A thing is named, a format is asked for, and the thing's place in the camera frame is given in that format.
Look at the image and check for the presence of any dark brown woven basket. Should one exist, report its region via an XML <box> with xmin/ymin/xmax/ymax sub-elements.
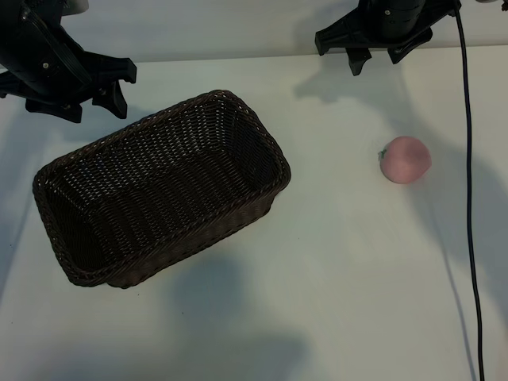
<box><xmin>33</xmin><ymin>89</ymin><xmax>292</xmax><ymax>290</ymax></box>

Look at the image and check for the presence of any black cable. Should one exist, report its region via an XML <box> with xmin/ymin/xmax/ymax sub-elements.
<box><xmin>454</xmin><ymin>6</ymin><xmax>487</xmax><ymax>381</ymax></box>

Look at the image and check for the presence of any pink peach with green leaf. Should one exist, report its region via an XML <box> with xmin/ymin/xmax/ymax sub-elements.
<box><xmin>376</xmin><ymin>136</ymin><xmax>433</xmax><ymax>184</ymax></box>

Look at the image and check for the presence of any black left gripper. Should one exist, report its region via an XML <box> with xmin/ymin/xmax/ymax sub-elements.
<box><xmin>0</xmin><ymin>0</ymin><xmax>138</xmax><ymax>124</ymax></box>

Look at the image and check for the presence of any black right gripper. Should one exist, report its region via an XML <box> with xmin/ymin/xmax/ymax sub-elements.
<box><xmin>314</xmin><ymin>0</ymin><xmax>464</xmax><ymax>77</ymax></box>

